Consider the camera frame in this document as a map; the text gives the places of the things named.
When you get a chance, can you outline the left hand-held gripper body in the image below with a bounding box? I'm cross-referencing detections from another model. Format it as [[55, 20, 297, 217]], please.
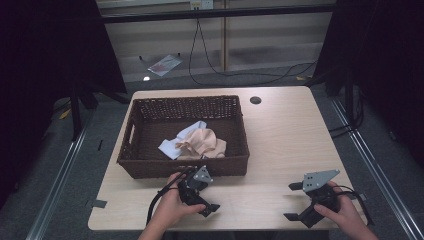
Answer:
[[177, 165, 215, 208]]

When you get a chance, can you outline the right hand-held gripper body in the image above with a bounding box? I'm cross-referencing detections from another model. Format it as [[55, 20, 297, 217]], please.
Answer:
[[297, 169, 341, 230]]

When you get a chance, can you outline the light blue cloth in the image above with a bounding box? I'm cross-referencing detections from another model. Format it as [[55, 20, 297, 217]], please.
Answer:
[[157, 120, 208, 161]]

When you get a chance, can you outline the beige cloth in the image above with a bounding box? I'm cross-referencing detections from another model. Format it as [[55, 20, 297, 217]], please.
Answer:
[[174, 127, 228, 161]]

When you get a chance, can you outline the brown woven basket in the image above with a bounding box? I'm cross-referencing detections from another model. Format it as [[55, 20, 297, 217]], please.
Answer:
[[116, 95, 251, 180]]

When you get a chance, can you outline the person's left hand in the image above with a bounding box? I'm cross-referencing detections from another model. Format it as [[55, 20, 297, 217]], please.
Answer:
[[150, 172, 208, 232]]

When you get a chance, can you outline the person's right hand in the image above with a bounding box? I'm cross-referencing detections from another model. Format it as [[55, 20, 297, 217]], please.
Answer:
[[313, 180, 372, 235]]

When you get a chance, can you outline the grey tape strip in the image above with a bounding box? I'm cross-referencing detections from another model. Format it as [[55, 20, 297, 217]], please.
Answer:
[[90, 198, 108, 210]]

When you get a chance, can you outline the clear plastic bag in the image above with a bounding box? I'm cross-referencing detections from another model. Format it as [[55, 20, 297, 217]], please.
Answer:
[[147, 54, 184, 78]]

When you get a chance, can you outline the black stand leg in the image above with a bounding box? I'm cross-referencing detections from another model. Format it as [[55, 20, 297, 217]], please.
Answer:
[[68, 84, 84, 142]]

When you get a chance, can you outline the black curtain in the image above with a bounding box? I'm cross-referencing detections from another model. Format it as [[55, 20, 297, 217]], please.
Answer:
[[312, 0, 424, 169], [0, 0, 128, 208]]

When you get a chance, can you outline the black horizontal bar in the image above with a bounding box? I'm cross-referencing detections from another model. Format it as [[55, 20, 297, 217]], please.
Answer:
[[100, 3, 335, 24]]

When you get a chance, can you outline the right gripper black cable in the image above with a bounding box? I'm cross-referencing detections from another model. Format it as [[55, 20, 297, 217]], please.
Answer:
[[339, 185, 375, 226]]

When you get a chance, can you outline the metal floor rail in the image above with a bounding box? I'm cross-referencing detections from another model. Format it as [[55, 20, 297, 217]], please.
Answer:
[[25, 109, 96, 240], [329, 95, 424, 240]]

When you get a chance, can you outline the bundle of black floor cables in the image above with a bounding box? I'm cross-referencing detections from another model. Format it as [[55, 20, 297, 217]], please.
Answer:
[[327, 88, 365, 139]]

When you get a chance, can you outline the black stand post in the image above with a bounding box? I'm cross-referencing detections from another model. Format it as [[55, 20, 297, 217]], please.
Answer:
[[343, 71, 356, 129]]

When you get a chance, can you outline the long black floor cable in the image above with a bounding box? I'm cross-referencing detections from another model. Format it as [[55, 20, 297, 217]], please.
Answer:
[[188, 18, 318, 87]]

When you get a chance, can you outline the white wall power socket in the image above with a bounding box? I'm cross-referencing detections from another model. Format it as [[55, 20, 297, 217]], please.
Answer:
[[189, 0, 215, 11]]

